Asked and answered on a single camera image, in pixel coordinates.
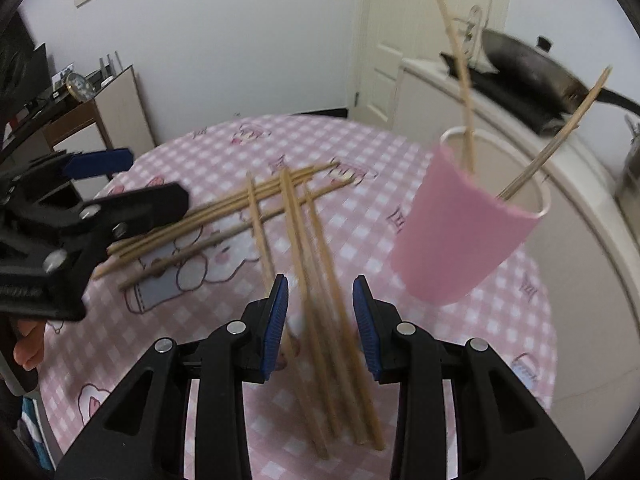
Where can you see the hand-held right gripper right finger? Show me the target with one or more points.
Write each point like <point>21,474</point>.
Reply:
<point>365,330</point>

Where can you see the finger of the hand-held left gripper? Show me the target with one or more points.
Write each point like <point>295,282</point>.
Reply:
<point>100,162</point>
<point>145,207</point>

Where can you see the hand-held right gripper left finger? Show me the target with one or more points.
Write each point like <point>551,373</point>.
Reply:
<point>275,325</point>

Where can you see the bunch of wooden chopsticks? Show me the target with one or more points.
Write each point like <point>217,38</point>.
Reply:
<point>295,220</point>

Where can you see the pink cup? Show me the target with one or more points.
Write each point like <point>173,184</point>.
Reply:
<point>450,230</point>

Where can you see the bamboo chopstick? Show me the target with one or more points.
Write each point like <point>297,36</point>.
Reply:
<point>575,120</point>
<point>462,80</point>

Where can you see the person's left hand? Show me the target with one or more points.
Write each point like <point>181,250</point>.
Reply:
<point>29,345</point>

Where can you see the wooden side cabinet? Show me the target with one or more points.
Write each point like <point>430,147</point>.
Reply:
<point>117,110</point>

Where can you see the round desk clock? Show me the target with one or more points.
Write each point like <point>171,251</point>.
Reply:
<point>80,86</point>

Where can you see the black monitor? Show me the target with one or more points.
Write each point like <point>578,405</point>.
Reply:
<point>17,65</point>

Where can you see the pink checked tablecloth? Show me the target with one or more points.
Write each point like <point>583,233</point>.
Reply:
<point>350,150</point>

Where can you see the black induction cooker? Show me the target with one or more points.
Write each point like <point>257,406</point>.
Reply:
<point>492,87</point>

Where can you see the dark metal wok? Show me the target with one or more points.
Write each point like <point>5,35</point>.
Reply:
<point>525,72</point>

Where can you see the cream panel door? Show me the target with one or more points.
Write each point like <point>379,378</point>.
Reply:
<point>400,20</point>

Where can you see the steel steamer pot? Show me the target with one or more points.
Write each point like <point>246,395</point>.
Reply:
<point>631,160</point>

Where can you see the glass wok lid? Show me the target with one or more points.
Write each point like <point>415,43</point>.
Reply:
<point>544,43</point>

